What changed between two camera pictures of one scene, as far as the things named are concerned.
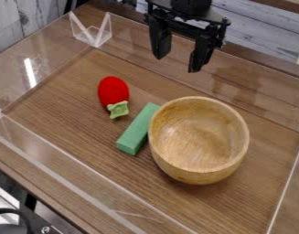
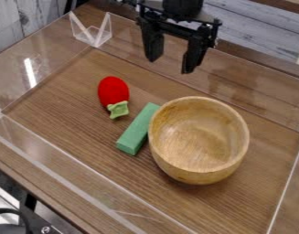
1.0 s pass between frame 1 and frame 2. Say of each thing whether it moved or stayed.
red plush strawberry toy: stayed
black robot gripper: moved
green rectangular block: stayed
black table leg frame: stayed
